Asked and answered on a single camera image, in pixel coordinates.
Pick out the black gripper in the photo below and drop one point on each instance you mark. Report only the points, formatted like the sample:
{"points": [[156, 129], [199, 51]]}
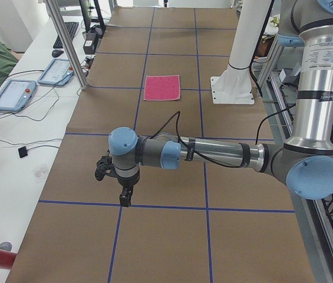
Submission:
{"points": [[128, 181]]}

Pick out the pink and grey towel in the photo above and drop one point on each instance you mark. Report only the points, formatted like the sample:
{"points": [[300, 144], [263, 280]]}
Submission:
{"points": [[162, 88]]}

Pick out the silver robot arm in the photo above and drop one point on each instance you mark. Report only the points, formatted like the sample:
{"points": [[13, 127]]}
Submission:
{"points": [[304, 163]]}

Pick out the small black square device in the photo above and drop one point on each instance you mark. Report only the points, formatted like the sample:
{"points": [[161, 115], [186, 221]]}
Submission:
{"points": [[23, 151]]}

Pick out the far blue teach pendant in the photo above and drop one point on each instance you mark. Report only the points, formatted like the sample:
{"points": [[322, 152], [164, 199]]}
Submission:
{"points": [[58, 73]]}

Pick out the blue teach pendant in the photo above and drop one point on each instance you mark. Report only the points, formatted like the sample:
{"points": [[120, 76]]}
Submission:
{"points": [[58, 73], [15, 94]]}

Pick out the near blue teach pendant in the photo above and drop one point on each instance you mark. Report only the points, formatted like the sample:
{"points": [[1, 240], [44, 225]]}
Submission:
{"points": [[15, 94]]}

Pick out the black power adapter box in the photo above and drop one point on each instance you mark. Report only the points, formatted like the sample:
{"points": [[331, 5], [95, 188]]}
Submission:
{"points": [[90, 43]]}

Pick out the black computer mouse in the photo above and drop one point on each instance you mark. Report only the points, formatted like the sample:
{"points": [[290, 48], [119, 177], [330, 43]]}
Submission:
{"points": [[56, 53]]}

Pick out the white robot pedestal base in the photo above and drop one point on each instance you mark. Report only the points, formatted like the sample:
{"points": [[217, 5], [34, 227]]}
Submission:
{"points": [[234, 85]]}

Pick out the aluminium frame post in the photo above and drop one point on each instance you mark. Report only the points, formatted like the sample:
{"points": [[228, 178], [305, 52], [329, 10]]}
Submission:
{"points": [[61, 29]]}

